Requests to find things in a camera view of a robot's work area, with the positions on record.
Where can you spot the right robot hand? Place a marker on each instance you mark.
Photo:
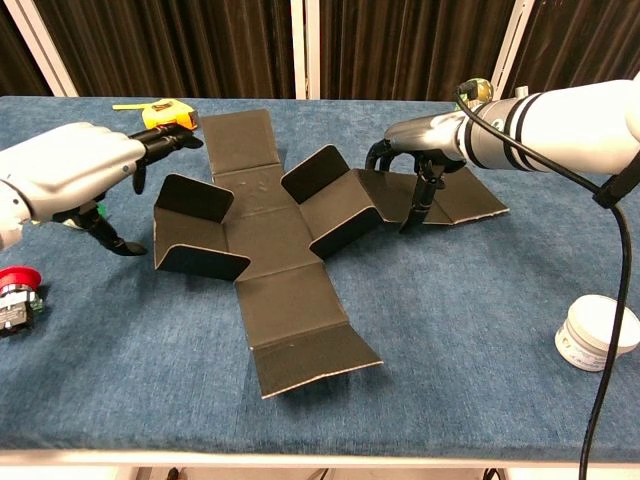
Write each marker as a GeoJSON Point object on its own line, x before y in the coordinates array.
{"type": "Point", "coordinates": [430, 135]}

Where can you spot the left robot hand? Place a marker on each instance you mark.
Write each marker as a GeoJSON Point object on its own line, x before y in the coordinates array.
{"type": "Point", "coordinates": [70, 165]}

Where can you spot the black cardboard box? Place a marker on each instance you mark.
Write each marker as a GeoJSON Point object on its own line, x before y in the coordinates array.
{"type": "Point", "coordinates": [270, 240]}

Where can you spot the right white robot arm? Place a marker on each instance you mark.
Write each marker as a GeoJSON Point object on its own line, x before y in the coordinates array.
{"type": "Point", "coordinates": [560, 125]}

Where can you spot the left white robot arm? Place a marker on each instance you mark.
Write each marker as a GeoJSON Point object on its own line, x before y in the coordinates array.
{"type": "Point", "coordinates": [10, 220]}

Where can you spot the green nesting doll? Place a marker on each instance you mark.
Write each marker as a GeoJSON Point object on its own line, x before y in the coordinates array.
{"type": "Point", "coordinates": [482, 90]}

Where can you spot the yellow tape measure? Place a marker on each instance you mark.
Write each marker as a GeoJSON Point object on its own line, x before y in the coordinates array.
{"type": "Point", "coordinates": [160, 115]}

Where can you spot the blue table mat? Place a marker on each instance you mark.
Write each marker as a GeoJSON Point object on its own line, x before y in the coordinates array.
{"type": "Point", "coordinates": [450, 325]}

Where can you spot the white round jar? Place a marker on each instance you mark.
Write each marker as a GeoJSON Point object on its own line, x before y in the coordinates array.
{"type": "Point", "coordinates": [585, 330]}

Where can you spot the white frame post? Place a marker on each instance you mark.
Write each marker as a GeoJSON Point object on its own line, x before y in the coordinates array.
{"type": "Point", "coordinates": [42, 45]}
{"type": "Point", "coordinates": [510, 55]}
{"type": "Point", "coordinates": [305, 50]}

